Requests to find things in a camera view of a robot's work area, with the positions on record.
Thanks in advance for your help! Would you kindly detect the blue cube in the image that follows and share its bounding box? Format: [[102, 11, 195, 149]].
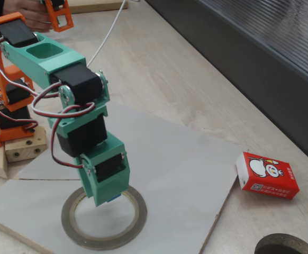
[[107, 192, 122, 203]]

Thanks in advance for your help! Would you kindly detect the orange green leader arm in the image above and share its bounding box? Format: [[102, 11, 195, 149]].
[[39, 0, 74, 33]]

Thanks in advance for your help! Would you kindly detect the red tissue box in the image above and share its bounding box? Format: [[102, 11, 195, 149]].
[[235, 151, 300, 201]]

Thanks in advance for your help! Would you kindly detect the person's hand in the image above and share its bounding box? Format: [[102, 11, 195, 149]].
[[3, 0, 54, 33]]

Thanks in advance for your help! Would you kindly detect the white work board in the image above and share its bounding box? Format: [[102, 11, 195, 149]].
[[0, 102, 243, 254]]

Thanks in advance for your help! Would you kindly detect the wooden base block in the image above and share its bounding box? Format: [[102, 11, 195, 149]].
[[4, 126, 48, 162]]

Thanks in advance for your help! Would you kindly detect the flat wooden plank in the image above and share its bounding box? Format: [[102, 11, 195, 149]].
[[69, 0, 129, 14]]

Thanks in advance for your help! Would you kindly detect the glass desk partition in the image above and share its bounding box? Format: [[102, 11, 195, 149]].
[[144, 0, 308, 173]]

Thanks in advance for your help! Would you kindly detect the grey ring of tape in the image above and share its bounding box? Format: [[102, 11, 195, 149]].
[[61, 179, 148, 251]]

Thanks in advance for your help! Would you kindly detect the white usb cable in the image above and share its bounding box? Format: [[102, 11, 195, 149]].
[[87, 0, 140, 67]]

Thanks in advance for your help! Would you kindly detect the round table cable hole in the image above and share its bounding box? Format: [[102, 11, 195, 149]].
[[253, 233, 308, 254]]

